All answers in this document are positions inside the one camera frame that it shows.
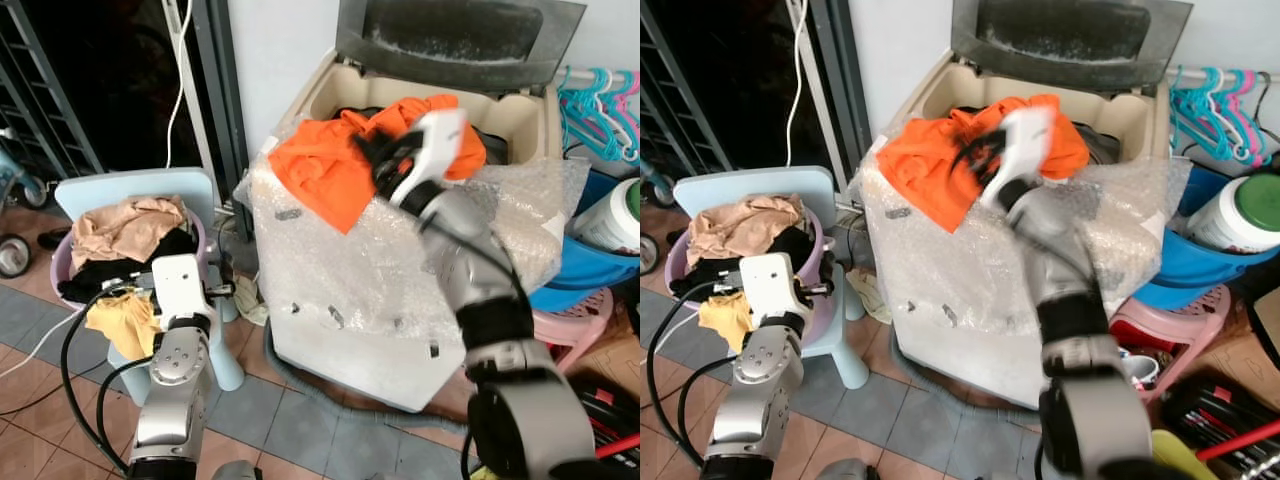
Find yellow cloth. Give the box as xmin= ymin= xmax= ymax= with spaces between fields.
xmin=84 ymin=290 xmax=163 ymax=362
xmin=697 ymin=290 xmax=753 ymax=353

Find orange cloth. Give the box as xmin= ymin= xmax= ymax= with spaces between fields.
xmin=268 ymin=94 xmax=489 ymax=236
xmin=874 ymin=94 xmax=1092 ymax=234

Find dark clothes in washer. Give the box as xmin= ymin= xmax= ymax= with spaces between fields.
xmin=950 ymin=104 xmax=1123 ymax=167
xmin=334 ymin=104 xmax=513 ymax=166

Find beige top-load washing machine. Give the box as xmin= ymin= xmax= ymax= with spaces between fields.
xmin=245 ymin=0 xmax=591 ymax=414
xmin=855 ymin=0 xmax=1197 ymax=412

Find teal and pink clothes hangers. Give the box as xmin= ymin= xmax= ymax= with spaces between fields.
xmin=557 ymin=67 xmax=641 ymax=167
xmin=1168 ymin=66 xmax=1280 ymax=168

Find black cloth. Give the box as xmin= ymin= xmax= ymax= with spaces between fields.
xmin=57 ymin=228 xmax=199 ymax=304
xmin=682 ymin=226 xmax=823 ymax=299

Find beige cloth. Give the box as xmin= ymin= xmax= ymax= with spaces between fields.
xmin=686 ymin=194 xmax=807 ymax=269
xmin=70 ymin=196 xmax=193 ymax=271

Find purple plastic laundry basket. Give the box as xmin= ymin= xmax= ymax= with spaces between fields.
xmin=50 ymin=208 xmax=217 ymax=313
xmin=664 ymin=205 xmax=841 ymax=341

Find light blue plastic chair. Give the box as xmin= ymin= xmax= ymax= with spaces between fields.
xmin=54 ymin=167 xmax=247 ymax=393
xmin=672 ymin=165 xmax=871 ymax=391

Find pale floor rag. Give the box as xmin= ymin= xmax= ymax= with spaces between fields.
xmin=234 ymin=274 xmax=271 ymax=328
xmin=845 ymin=266 xmax=893 ymax=325

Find clear bubble wrap cover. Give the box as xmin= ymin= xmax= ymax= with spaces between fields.
xmin=852 ymin=140 xmax=1193 ymax=346
xmin=245 ymin=140 xmax=593 ymax=346

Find wheeled trolley with black wheel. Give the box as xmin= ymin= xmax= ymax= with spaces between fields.
xmin=0 ymin=125 xmax=47 ymax=281

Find white bottle with green cap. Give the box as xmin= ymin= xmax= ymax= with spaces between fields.
xmin=1186 ymin=172 xmax=1280 ymax=254
xmin=570 ymin=178 xmax=641 ymax=254

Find dark grey washer lid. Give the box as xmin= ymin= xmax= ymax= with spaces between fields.
xmin=334 ymin=0 xmax=588 ymax=97
xmin=950 ymin=0 xmax=1195 ymax=96

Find blue plastic basin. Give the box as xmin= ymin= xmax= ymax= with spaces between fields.
xmin=1130 ymin=162 xmax=1280 ymax=311
xmin=527 ymin=168 xmax=641 ymax=314

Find pink plastic stool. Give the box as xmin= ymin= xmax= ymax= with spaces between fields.
xmin=1108 ymin=284 xmax=1233 ymax=403
xmin=532 ymin=287 xmax=617 ymax=374

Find black and red tool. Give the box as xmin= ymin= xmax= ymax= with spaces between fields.
xmin=566 ymin=372 xmax=641 ymax=480
xmin=1158 ymin=372 xmax=1280 ymax=480

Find white cup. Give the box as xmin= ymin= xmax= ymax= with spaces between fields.
xmin=1120 ymin=354 xmax=1163 ymax=393

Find yellow plastic item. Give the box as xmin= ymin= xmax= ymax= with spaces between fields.
xmin=1150 ymin=428 xmax=1219 ymax=480

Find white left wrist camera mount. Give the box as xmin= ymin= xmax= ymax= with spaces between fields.
xmin=150 ymin=254 xmax=214 ymax=323
xmin=738 ymin=253 xmax=803 ymax=321

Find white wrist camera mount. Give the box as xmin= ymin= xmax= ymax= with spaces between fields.
xmin=738 ymin=253 xmax=803 ymax=321
xmin=978 ymin=104 xmax=1057 ymax=209
xmin=150 ymin=254 xmax=214 ymax=323
xmin=388 ymin=108 xmax=470 ymax=207

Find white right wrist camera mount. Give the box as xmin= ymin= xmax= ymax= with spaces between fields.
xmin=978 ymin=104 xmax=1057 ymax=209
xmin=388 ymin=108 xmax=470 ymax=207

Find white floor cable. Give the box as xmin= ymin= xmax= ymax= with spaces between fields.
xmin=0 ymin=308 xmax=87 ymax=380
xmin=650 ymin=308 xmax=701 ymax=346

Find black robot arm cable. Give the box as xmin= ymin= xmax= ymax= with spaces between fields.
xmin=646 ymin=282 xmax=741 ymax=469
xmin=59 ymin=284 xmax=153 ymax=475

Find dark metal door frame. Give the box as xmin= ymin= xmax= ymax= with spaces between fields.
xmin=640 ymin=0 xmax=873 ymax=211
xmin=0 ymin=0 xmax=253 ymax=236

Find white wall cable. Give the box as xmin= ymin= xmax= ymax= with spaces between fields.
xmin=164 ymin=0 xmax=194 ymax=169
xmin=783 ymin=0 xmax=809 ymax=169

